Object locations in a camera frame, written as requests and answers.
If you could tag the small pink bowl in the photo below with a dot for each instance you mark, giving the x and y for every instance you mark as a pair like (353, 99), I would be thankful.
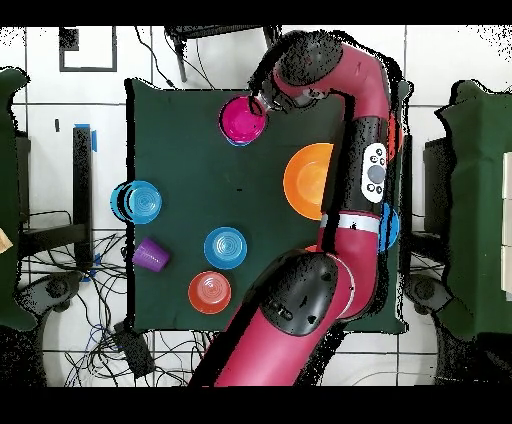
(240, 122)

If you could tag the large yellow-orange bowl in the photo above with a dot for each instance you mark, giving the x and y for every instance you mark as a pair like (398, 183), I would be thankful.
(306, 182)

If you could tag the large blue bowl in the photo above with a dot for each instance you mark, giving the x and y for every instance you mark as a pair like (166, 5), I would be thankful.
(390, 228)

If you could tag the purple cup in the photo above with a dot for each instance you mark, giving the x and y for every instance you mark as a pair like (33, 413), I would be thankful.
(150, 256)

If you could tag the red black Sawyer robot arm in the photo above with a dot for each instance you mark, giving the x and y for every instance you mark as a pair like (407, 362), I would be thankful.
(360, 256)

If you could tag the dark green table cloth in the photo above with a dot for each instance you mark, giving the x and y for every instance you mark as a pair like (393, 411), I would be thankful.
(192, 168)

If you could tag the small blue bowl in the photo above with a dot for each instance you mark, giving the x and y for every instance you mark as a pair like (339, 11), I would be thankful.
(225, 248)
(144, 202)

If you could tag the blue tape strip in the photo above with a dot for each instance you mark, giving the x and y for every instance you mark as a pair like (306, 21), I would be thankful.
(94, 142)

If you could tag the small orange bowl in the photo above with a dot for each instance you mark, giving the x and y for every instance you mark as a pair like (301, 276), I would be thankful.
(209, 292)

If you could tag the green cloth covered side table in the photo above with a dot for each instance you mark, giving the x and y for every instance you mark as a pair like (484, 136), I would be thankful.
(480, 200)
(8, 180)

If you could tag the black office chair base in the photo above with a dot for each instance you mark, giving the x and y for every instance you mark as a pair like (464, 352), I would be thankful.
(424, 290)
(58, 288)

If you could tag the black power box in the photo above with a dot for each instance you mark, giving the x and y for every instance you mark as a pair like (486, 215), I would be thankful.
(134, 352)

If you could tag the tan cardboard piece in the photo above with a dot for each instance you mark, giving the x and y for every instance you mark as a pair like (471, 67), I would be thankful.
(4, 241)

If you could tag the black square frame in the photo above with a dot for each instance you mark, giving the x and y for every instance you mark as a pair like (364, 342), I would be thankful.
(68, 40)

